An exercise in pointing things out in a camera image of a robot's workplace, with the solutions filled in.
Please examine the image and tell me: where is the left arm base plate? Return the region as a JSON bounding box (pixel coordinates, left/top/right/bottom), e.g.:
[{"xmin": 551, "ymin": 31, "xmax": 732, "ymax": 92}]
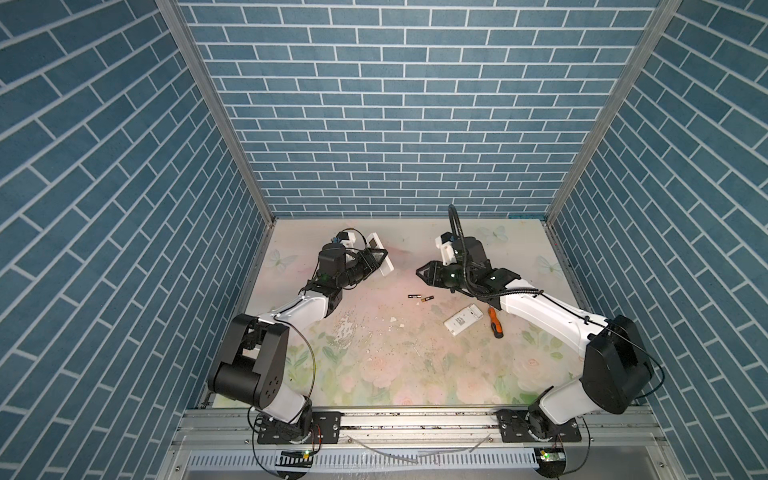
[{"xmin": 254, "ymin": 411, "xmax": 342, "ymax": 445}]

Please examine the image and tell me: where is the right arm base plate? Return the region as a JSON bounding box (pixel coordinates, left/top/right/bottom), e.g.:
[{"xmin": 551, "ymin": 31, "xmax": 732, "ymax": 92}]
[{"xmin": 495, "ymin": 409, "xmax": 582, "ymax": 443}]

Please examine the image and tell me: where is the left aluminium corner post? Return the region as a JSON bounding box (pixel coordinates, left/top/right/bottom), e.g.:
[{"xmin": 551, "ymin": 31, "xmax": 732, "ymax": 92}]
[{"xmin": 156, "ymin": 0, "xmax": 275, "ymax": 228}]

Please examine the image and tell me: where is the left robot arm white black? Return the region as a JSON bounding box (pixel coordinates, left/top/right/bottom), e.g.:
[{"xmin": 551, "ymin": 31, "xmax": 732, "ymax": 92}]
[{"xmin": 207, "ymin": 229, "xmax": 394, "ymax": 430}]

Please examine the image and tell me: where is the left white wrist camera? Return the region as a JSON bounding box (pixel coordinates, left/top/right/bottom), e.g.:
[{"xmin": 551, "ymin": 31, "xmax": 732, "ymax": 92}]
[{"xmin": 335, "ymin": 230, "xmax": 358, "ymax": 248}]

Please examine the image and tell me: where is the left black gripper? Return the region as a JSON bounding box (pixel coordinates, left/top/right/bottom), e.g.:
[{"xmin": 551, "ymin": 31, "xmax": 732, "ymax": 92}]
[{"xmin": 334, "ymin": 248, "xmax": 387, "ymax": 291}]

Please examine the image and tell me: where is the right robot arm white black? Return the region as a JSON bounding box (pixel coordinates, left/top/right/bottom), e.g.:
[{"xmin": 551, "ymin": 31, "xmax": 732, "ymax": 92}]
[{"xmin": 416, "ymin": 233, "xmax": 653, "ymax": 438}]

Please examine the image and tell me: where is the right aluminium corner post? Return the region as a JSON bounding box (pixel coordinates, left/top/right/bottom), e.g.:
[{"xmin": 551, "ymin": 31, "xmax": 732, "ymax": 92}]
[{"xmin": 544, "ymin": 0, "xmax": 682, "ymax": 229}]

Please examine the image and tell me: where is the orange black screwdriver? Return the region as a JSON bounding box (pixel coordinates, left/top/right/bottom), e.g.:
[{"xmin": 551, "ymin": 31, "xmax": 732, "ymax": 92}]
[{"xmin": 488, "ymin": 307, "xmax": 504, "ymax": 339}]

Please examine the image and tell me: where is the aluminium corner post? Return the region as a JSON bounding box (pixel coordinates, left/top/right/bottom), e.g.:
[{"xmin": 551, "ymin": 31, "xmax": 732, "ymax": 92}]
[
  {"xmin": 544, "ymin": 0, "xmax": 682, "ymax": 229},
  {"xmin": 156, "ymin": 0, "xmax": 275, "ymax": 228}
]

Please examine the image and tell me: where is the aluminium front rail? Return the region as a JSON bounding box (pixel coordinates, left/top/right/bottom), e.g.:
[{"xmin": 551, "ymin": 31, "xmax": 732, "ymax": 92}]
[{"xmin": 172, "ymin": 406, "xmax": 667, "ymax": 450}]

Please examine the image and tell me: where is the white remote control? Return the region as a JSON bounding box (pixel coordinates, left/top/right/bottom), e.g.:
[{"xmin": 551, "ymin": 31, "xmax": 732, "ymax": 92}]
[
  {"xmin": 366, "ymin": 232, "xmax": 394, "ymax": 277},
  {"xmin": 444, "ymin": 304, "xmax": 483, "ymax": 336}
]

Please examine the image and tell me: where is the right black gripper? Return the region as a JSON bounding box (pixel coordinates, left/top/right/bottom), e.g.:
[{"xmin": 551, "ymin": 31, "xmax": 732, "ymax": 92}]
[{"xmin": 413, "ymin": 259, "xmax": 474, "ymax": 291}]

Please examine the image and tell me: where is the white slotted cable duct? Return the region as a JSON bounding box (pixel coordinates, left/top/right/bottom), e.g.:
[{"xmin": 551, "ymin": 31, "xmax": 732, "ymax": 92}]
[{"xmin": 187, "ymin": 448, "xmax": 539, "ymax": 473}]

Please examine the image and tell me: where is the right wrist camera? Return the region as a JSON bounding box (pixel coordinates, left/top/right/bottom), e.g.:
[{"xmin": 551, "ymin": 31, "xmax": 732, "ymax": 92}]
[{"xmin": 435, "ymin": 232, "xmax": 457, "ymax": 266}]

